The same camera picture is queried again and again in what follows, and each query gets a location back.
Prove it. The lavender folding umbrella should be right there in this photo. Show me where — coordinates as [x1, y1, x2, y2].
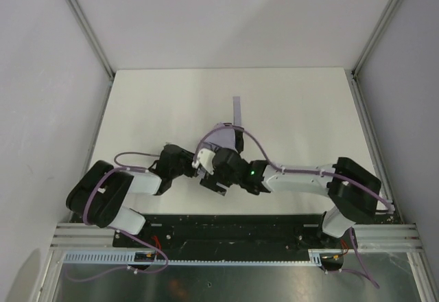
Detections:
[202, 96, 244, 154]

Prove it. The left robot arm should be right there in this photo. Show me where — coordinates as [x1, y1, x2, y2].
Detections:
[66, 144, 197, 235]

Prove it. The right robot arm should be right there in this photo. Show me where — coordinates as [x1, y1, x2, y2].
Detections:
[192, 148, 381, 238]

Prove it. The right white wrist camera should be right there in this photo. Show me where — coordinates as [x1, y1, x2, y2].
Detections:
[192, 148, 215, 175]

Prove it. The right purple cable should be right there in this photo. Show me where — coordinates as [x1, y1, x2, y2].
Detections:
[193, 126, 394, 289]

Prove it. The purple cable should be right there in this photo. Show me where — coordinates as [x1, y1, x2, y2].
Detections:
[64, 151, 169, 282]
[193, 126, 394, 289]

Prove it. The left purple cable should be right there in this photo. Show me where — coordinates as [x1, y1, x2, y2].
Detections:
[64, 151, 169, 282]

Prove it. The grey slotted cable duct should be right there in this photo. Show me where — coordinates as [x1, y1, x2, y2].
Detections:
[62, 249, 323, 267]

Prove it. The left aluminium frame post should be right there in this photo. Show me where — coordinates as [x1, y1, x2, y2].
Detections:
[50, 0, 116, 80]

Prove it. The aluminium frame post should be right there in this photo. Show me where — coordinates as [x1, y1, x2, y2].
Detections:
[50, 0, 116, 80]
[353, 0, 418, 73]

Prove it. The right aluminium frame post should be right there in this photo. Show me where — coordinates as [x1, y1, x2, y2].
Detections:
[353, 0, 418, 73]

